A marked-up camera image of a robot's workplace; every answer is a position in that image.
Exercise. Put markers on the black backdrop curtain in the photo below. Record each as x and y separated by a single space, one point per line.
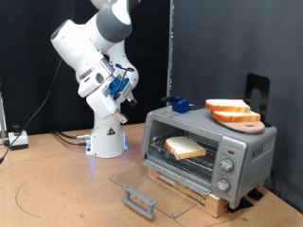
31 47

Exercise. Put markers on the black foam pad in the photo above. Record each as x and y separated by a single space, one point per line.
243 205
256 195

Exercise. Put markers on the grey backdrop curtain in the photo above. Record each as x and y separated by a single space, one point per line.
236 38

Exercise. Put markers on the small wooden serving board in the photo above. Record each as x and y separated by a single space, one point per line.
249 127

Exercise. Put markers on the wooden slatted riser block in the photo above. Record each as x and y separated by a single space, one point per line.
217 205

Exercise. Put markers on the silver toaster oven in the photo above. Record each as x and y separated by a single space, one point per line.
252 138

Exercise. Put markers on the silver oven knob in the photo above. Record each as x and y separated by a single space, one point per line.
226 165
222 185

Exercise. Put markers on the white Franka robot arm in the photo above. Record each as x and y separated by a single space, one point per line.
107 138

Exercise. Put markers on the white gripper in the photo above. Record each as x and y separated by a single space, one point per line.
101 101

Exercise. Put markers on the blue printed spatula grip block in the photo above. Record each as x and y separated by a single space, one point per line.
181 106

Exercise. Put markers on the metal frame leg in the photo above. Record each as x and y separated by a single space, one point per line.
2 119

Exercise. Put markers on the black metal bookend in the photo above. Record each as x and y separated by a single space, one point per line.
252 82

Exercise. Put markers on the toy bread slice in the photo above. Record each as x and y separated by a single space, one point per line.
227 105
236 117
184 147

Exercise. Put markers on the white power box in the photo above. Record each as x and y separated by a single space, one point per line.
19 140

